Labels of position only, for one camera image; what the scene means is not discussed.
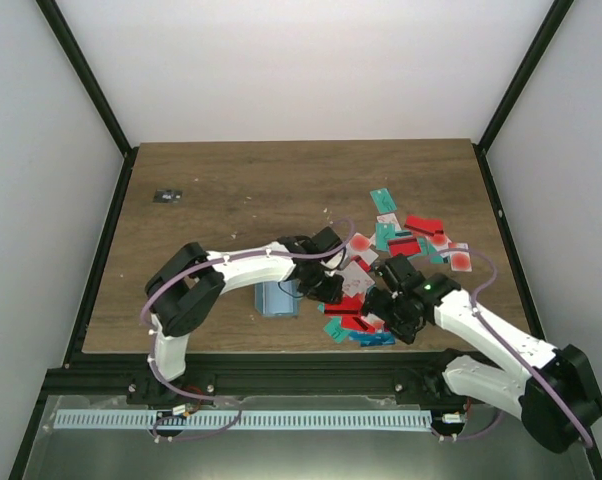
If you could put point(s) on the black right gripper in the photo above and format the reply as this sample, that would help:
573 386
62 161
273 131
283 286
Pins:
375 303

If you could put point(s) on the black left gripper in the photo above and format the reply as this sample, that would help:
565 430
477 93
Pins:
329 295

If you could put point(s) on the blue card holder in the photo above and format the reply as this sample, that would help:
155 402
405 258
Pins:
277 299

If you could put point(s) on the teal card front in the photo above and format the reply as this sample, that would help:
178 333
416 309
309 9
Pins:
336 331

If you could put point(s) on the teal card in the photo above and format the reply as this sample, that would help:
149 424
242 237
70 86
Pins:
336 331
383 201

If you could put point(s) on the red card black stripe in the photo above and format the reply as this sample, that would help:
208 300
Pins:
348 306

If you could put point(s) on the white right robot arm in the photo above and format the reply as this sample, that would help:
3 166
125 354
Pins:
553 391

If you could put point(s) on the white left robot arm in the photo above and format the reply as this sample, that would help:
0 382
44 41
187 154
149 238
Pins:
181 294

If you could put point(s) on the white card red circle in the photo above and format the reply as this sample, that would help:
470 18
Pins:
373 322

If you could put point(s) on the white card pagoda print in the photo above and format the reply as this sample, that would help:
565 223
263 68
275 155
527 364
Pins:
355 280

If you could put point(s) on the blue card front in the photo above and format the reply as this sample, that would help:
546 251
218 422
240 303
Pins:
372 339

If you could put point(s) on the red card far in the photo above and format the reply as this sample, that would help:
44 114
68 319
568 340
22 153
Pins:
420 226

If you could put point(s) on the teal card far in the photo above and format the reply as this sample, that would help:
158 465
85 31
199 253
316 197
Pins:
383 201

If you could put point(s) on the black VIP card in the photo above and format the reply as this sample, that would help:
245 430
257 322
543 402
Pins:
167 196

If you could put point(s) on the light blue slotted cable duct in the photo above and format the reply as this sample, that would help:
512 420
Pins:
257 420

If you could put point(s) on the black right frame post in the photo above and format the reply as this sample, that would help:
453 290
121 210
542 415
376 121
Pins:
542 39

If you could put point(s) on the black frame post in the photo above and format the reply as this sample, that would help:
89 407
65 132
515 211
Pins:
542 39
70 46

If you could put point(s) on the black left frame post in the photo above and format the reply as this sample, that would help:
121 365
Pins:
70 46

